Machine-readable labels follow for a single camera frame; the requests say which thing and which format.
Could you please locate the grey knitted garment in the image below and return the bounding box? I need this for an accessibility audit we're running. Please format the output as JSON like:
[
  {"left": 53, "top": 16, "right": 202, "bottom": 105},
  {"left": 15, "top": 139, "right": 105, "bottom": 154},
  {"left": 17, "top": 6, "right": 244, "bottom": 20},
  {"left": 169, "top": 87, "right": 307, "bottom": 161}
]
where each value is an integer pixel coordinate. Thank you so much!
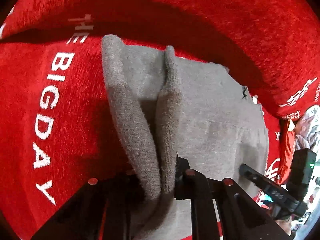
[{"left": 101, "top": 35, "right": 269, "bottom": 239}]

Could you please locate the red pillow with gold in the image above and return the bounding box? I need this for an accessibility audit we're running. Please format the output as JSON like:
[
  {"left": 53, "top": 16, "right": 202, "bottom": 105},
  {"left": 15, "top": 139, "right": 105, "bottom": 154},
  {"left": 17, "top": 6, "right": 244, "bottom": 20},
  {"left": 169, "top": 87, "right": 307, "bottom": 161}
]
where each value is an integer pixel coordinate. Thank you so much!
[{"left": 275, "top": 119, "right": 296, "bottom": 185}]

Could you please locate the grey white patterned cloth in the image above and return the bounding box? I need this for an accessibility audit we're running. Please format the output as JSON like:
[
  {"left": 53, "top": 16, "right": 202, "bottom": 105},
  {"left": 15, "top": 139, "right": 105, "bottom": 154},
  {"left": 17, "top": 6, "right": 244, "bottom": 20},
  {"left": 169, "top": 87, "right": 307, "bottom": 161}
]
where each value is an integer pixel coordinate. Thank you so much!
[{"left": 295, "top": 105, "right": 319, "bottom": 154}]

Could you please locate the red wedding blanket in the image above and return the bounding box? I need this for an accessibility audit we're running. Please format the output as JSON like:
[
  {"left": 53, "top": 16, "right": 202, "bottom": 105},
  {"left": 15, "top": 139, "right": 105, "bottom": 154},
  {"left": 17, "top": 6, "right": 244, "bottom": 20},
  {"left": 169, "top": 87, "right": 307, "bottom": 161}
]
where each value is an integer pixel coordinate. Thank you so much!
[{"left": 1, "top": 0, "right": 319, "bottom": 239}]

